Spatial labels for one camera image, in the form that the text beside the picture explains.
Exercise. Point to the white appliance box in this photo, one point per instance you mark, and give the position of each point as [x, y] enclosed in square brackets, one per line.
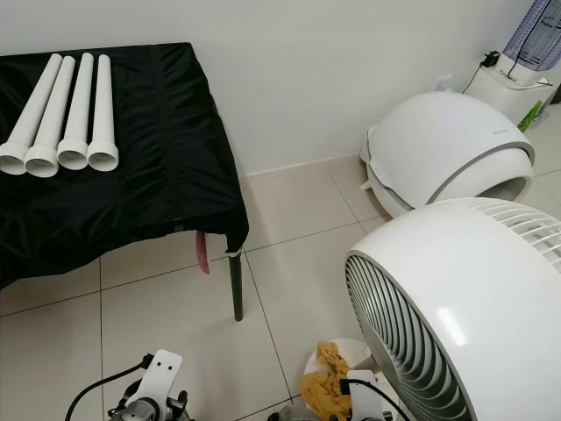
[504, 92]

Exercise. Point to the yellow cloth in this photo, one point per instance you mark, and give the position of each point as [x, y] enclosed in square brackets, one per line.
[324, 386]

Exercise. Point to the black table cloth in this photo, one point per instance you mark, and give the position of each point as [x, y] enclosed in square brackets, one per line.
[166, 175]

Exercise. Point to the white dome litter box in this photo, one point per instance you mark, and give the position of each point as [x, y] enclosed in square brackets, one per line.
[438, 145]

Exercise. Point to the green packet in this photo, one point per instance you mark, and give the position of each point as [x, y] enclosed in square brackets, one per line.
[532, 114]

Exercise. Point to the purple tower appliance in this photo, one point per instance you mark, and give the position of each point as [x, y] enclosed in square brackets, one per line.
[535, 39]

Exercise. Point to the white plastic table leg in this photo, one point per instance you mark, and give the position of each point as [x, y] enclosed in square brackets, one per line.
[37, 101]
[81, 96]
[58, 101]
[102, 96]

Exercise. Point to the black metal table leg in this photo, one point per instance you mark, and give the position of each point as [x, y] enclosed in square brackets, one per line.
[236, 285]

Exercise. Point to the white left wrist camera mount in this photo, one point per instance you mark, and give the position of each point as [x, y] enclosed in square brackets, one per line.
[165, 367]

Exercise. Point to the white round fan base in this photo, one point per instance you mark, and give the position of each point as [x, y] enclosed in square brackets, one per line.
[359, 351]

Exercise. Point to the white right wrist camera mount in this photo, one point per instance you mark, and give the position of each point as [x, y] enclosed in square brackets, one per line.
[359, 390]

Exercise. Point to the white round fan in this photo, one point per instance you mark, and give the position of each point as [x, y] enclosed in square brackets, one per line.
[473, 298]

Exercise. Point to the black power plug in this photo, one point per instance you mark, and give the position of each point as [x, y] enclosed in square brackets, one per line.
[489, 60]

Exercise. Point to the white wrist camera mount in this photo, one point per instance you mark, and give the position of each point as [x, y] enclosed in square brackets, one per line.
[165, 367]
[359, 390]

